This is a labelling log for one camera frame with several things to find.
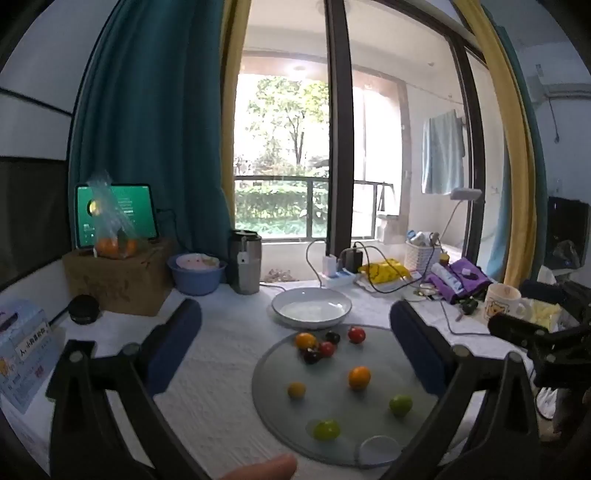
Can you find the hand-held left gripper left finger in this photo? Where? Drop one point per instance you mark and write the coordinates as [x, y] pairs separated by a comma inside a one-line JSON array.
[[180, 332]]

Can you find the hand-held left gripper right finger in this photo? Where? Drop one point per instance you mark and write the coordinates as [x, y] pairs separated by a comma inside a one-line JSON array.
[[415, 341]]

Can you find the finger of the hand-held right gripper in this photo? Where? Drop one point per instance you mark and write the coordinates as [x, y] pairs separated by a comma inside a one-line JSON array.
[[542, 291], [512, 328]]

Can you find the red cherry tomato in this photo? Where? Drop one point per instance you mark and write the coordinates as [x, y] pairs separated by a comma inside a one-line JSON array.
[[356, 334], [327, 349]]

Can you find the green cherry tomato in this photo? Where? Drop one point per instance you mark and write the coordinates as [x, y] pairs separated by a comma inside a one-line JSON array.
[[400, 405]]

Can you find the orange round cherry tomato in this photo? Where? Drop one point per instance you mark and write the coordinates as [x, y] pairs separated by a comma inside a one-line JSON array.
[[359, 377]]

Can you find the dark purple cherry tomato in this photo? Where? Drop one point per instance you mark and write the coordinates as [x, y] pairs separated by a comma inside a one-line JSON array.
[[311, 355], [332, 337]]

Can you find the yellow oval cherry tomato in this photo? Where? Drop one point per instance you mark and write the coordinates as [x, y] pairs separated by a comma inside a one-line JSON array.
[[305, 340]]

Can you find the white ceramic plate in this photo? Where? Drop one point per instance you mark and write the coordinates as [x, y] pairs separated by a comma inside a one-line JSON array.
[[309, 311]]

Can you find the round glass tray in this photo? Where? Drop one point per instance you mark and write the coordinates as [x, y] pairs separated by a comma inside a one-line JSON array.
[[277, 406]]

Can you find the yellow-green cherry tomato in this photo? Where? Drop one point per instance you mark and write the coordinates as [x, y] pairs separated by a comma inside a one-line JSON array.
[[327, 429]]

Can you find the small yellow cherry tomato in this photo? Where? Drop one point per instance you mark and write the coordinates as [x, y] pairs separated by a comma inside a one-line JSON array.
[[296, 390]]

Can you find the person's left hand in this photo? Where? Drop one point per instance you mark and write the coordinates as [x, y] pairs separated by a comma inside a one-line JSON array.
[[272, 468]]

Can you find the pale yellow packet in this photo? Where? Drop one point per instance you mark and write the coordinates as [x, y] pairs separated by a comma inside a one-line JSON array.
[[545, 314]]

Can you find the white mug with bear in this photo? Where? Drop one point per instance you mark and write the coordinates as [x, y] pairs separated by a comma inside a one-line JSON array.
[[501, 300]]

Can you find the black bag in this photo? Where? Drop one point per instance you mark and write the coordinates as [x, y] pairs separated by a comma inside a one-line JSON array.
[[565, 254]]

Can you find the dark green key fob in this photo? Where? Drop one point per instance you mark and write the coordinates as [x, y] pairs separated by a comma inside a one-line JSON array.
[[468, 304]]

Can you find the round metal item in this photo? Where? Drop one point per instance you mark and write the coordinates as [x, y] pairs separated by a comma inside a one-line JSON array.
[[427, 290]]

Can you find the blue plastic basin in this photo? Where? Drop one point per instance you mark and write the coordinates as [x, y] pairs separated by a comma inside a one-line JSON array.
[[194, 281]]

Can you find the purple pouch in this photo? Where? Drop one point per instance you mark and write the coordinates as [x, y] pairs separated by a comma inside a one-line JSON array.
[[475, 281]]

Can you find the white tube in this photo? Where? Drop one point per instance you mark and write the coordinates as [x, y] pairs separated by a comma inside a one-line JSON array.
[[448, 277]]

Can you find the yellow cloth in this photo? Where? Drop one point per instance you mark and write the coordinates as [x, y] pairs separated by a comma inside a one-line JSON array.
[[385, 271]]

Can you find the cardboard box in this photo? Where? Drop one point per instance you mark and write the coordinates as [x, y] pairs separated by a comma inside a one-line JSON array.
[[120, 281]]

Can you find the white woven basket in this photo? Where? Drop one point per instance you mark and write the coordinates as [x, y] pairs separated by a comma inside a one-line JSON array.
[[422, 258]]

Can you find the stainless steel jug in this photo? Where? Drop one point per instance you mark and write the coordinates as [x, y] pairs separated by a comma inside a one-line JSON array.
[[244, 272]]

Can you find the white power strip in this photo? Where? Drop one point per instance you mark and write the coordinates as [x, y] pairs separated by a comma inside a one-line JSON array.
[[341, 278]]

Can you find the teal curtain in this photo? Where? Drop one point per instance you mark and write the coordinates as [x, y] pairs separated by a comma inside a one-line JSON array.
[[541, 194], [152, 115]]

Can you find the black round speaker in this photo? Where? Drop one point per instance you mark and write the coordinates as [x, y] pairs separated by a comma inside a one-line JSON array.
[[83, 309]]

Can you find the black charger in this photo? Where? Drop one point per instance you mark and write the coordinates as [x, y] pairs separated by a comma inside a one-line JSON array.
[[353, 261]]

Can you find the clear bag of oranges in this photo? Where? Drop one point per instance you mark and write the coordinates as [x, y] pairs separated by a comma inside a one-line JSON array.
[[108, 247]]

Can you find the white charger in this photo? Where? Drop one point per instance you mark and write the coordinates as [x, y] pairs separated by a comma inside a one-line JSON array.
[[330, 265]]

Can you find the white desk lamp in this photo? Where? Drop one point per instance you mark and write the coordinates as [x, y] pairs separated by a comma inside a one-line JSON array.
[[466, 194]]

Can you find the tablet with green screen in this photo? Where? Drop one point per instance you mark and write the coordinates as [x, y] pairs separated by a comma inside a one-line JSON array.
[[134, 207]]

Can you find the blue tissue box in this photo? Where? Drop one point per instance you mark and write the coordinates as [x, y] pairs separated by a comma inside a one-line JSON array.
[[27, 350]]

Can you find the yellow curtain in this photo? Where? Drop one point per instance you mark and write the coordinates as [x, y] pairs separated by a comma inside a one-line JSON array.
[[512, 138], [228, 115]]

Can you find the balcony railing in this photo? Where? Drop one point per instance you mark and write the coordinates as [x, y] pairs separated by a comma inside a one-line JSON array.
[[308, 207]]

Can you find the hanging light blue towel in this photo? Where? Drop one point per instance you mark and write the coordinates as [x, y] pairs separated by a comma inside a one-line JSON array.
[[441, 152]]

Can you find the white air conditioner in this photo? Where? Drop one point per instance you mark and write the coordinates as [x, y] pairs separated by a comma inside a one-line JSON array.
[[568, 87]]

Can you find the dark window frame post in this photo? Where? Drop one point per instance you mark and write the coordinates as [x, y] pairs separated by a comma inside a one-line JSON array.
[[339, 138]]

